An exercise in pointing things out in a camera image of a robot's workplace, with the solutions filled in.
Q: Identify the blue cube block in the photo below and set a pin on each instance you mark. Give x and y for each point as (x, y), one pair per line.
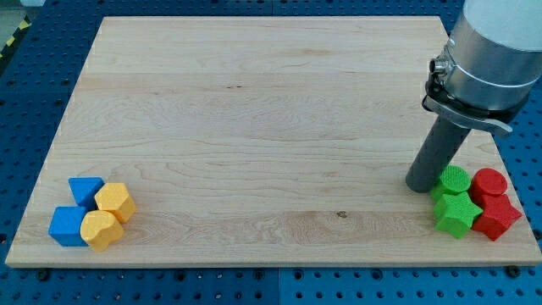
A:
(65, 226)

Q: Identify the red cylinder block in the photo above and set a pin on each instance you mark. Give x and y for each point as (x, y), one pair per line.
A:
(489, 182)

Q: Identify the green cylinder block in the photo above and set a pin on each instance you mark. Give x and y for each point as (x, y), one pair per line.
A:
(452, 181)

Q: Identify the green star block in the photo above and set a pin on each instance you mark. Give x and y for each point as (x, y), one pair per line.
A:
(455, 214)

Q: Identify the wooden board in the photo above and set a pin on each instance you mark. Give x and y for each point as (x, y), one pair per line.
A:
(256, 142)

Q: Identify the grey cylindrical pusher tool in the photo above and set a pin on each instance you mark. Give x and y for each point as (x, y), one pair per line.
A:
(437, 151)

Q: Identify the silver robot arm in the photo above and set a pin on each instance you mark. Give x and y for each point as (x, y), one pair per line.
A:
(484, 74)

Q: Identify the yellow heart block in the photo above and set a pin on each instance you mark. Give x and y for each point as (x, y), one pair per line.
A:
(99, 229)

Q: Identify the red star block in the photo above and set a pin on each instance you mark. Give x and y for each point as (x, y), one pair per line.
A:
(497, 217)

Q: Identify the yellow hexagon block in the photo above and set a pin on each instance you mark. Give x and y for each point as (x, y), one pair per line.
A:
(116, 199)

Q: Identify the blue triangular block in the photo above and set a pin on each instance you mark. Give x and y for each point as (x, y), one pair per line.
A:
(84, 190)

